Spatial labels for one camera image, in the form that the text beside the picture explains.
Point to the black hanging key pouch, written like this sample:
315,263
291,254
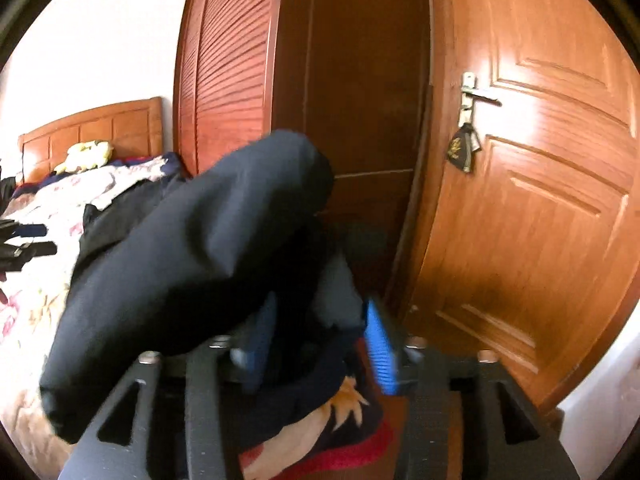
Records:
461,150

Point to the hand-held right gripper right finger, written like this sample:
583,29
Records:
382,350

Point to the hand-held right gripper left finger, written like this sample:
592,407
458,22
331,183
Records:
260,350

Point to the floral blanket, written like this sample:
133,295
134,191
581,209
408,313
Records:
45,300

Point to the wooden bed headboard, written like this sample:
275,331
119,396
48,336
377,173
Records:
125,130

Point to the wooden louvered wardrobe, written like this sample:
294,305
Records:
230,85

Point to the yellow plush toy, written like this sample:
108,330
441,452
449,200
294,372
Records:
85,156

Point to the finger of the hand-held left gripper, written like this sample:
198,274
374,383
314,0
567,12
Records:
37,250
30,232

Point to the wooden room door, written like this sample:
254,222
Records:
550,235

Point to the black trench coat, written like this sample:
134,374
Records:
200,250

